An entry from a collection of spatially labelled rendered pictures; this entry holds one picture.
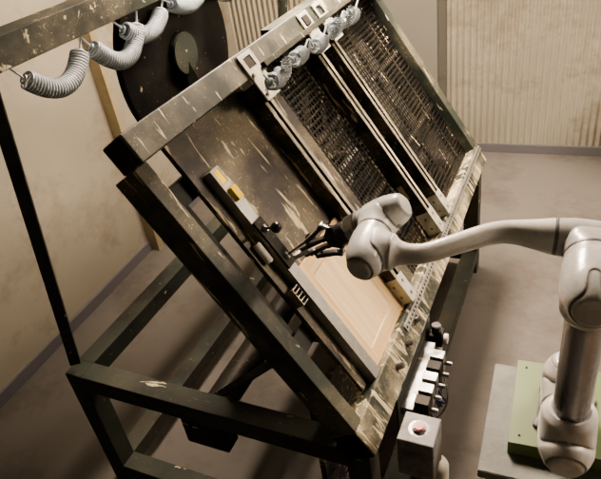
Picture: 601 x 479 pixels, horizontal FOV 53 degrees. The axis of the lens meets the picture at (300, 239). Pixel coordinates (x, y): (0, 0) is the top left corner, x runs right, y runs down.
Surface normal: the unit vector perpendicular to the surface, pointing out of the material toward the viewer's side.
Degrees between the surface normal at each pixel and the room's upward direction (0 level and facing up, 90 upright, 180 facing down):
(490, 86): 90
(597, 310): 88
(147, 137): 58
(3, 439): 0
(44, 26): 90
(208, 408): 0
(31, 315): 90
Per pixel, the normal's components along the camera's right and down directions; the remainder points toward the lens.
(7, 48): 0.91, 0.11
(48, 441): -0.14, -0.82
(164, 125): 0.70, -0.34
